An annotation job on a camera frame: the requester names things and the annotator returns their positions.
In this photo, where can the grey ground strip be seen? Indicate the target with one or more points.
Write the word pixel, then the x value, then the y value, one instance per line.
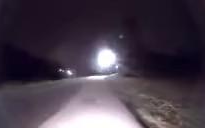
pixel 33 100

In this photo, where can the rough grass verge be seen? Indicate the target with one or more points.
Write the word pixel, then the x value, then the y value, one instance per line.
pixel 163 106

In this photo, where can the pale paved path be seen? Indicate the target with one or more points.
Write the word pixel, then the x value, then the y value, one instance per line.
pixel 90 103

